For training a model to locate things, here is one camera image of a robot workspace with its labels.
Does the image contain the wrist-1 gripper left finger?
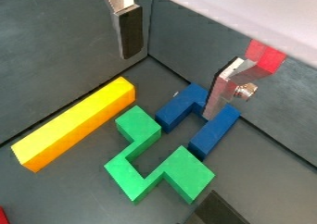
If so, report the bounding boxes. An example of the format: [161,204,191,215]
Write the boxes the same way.
[105,0,143,59]

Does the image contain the green zigzag block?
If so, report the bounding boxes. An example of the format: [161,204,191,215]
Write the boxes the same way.
[104,106,215,204]

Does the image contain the yellow long block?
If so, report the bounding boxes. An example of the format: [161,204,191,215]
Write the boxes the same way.
[10,77,135,172]

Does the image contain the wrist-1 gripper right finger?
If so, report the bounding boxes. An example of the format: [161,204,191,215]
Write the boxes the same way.
[203,57,258,120]

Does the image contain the blue U-shaped block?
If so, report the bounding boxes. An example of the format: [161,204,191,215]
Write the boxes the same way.
[153,82,242,161]

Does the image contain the red puzzle base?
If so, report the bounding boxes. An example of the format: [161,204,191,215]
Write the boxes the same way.
[244,40,286,74]

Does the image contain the black angled fixture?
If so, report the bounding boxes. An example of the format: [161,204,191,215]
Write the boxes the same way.
[183,191,250,224]

